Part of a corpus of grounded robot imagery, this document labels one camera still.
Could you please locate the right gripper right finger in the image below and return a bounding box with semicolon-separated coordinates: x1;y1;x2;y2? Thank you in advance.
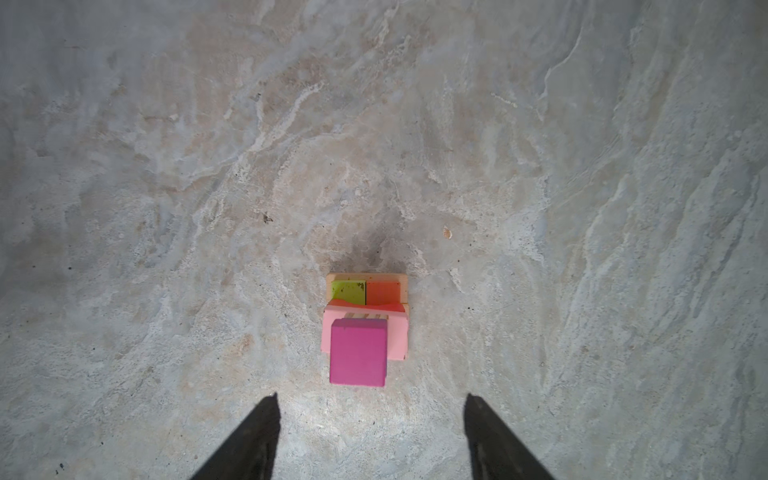
463;394;554;480

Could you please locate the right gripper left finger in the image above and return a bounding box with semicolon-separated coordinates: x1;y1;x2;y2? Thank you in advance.
191;393;281;480

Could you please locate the pink wood block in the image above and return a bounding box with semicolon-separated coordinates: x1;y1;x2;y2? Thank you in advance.
321;306;410;361

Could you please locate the magenta wood cube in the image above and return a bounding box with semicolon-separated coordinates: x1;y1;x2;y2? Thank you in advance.
329;318;388;387

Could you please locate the red wood block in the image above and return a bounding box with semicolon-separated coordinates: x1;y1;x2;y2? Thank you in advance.
327;299;409;314

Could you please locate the green wood block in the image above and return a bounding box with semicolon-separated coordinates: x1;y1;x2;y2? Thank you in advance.
331;280;366;305

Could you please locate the natural wood block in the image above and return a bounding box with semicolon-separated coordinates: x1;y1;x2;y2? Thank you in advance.
325;273;408;304

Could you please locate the orange wood block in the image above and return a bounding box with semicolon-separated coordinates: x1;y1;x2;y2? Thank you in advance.
366;281;402;306

